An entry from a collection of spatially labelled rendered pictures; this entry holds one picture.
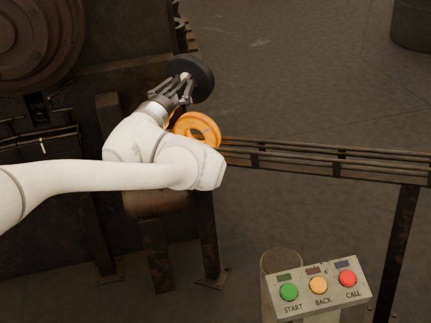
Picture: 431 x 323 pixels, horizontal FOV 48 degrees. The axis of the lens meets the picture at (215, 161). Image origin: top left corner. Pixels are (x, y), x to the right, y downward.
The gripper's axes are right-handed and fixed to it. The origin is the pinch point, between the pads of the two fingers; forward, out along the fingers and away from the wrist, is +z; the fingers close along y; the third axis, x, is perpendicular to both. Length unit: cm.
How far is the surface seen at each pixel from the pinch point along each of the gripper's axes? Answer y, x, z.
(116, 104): -26.0, -12.5, -3.0
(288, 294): 42, -30, -43
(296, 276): 43, -30, -37
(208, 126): 5.0, -16.7, -1.4
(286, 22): -45, -104, 257
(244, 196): -5, -94, 46
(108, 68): -32.4, -5.3, 5.7
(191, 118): -0.4, -14.9, -1.3
